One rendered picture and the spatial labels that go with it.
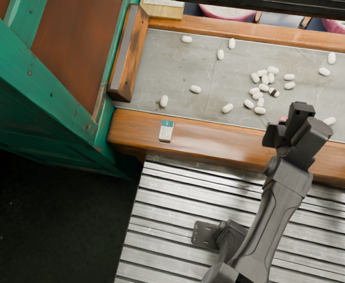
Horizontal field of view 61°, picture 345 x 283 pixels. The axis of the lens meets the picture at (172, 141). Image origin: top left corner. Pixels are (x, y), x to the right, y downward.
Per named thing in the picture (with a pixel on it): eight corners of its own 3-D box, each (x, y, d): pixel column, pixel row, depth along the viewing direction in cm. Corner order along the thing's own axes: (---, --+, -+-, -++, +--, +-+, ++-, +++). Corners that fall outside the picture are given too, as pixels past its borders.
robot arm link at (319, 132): (299, 109, 61) (293, 132, 52) (338, 129, 60) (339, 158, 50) (270, 149, 68) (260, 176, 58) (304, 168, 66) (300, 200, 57)
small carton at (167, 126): (170, 142, 87) (169, 140, 85) (159, 140, 88) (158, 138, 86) (173, 123, 89) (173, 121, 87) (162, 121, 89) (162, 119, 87)
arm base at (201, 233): (195, 219, 83) (190, 245, 81) (267, 236, 81) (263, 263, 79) (195, 219, 91) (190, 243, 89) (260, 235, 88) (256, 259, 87)
